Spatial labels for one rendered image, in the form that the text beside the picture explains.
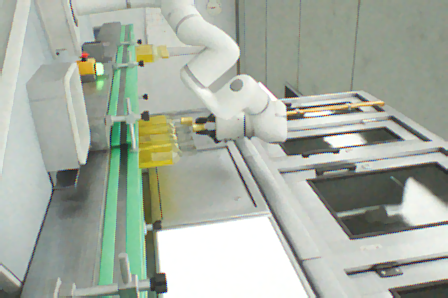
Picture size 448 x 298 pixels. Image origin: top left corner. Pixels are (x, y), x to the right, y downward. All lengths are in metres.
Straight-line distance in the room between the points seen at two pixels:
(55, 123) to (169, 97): 6.57
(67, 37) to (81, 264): 0.65
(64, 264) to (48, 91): 0.37
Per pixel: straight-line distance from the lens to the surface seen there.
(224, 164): 1.43
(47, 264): 0.82
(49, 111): 0.95
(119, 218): 0.93
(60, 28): 1.17
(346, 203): 1.34
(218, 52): 1.05
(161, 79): 7.36
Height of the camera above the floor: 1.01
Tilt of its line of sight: 5 degrees up
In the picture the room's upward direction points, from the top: 83 degrees clockwise
